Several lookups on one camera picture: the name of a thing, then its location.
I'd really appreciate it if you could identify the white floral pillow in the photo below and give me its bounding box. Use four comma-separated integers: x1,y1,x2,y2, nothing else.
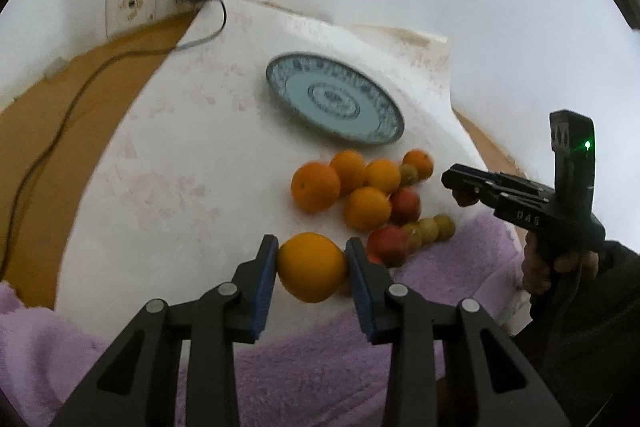
55,0,511,339

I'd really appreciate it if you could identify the blue white patterned plate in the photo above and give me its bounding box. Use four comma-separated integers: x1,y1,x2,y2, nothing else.
266,52,405,146

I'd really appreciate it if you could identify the black ring tracker mount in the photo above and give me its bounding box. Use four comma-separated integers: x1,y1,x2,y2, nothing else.
549,109,596,221

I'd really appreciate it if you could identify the large orange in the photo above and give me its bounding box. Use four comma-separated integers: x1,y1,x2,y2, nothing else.
277,232,347,303

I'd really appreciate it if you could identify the small yellow-green fruit top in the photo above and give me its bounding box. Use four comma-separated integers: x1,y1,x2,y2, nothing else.
399,164,420,186

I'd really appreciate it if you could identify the small yellow-green fruit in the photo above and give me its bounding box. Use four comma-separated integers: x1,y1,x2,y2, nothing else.
434,213,456,242
416,218,439,246
401,222,423,256
399,164,420,186

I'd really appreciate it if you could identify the damaged white wall plate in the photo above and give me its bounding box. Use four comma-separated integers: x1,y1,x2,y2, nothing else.
105,0,156,39

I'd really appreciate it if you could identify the black power cable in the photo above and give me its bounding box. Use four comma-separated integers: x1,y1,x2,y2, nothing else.
0,0,228,281

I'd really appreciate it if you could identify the right hand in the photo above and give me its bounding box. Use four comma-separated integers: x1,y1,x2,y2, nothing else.
522,232,599,295

